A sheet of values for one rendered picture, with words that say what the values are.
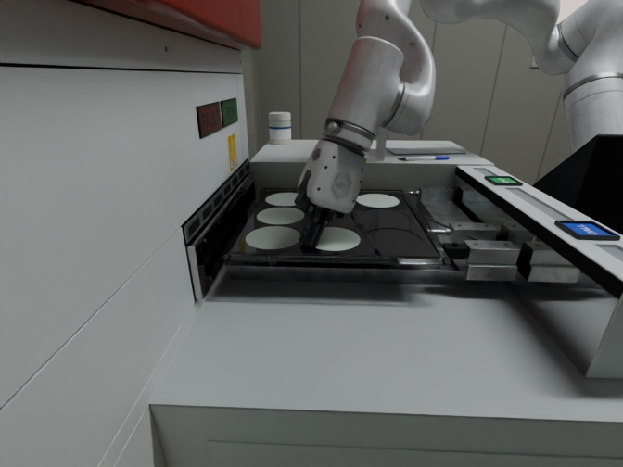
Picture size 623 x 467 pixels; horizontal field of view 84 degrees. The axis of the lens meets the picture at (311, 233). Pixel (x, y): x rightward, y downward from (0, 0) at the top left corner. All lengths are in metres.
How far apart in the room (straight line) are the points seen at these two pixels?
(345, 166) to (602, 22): 0.73
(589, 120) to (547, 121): 1.73
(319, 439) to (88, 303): 0.30
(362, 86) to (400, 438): 0.47
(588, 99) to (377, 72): 0.59
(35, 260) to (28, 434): 0.12
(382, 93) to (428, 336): 0.37
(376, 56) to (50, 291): 0.49
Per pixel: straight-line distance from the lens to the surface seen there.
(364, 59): 0.58
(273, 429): 0.47
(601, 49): 1.09
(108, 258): 0.37
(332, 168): 0.54
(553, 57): 1.16
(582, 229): 0.64
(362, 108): 0.56
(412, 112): 0.59
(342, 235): 0.64
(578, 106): 1.04
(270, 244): 0.61
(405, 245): 0.62
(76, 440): 0.38
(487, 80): 2.55
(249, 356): 0.50
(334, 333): 0.53
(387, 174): 0.93
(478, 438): 0.50
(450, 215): 0.84
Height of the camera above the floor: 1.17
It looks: 24 degrees down
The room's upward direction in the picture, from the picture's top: straight up
